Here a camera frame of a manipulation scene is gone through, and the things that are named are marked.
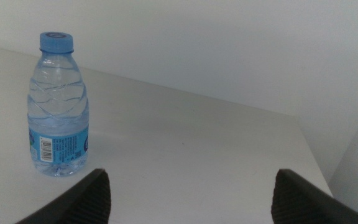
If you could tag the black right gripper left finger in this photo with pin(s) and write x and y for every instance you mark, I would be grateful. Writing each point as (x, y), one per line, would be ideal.
(85, 202)

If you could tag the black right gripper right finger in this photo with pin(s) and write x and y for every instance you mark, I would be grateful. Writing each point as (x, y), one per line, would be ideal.
(303, 202)

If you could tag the clear water bottle blue cap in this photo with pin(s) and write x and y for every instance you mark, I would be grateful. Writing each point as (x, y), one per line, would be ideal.
(57, 109)

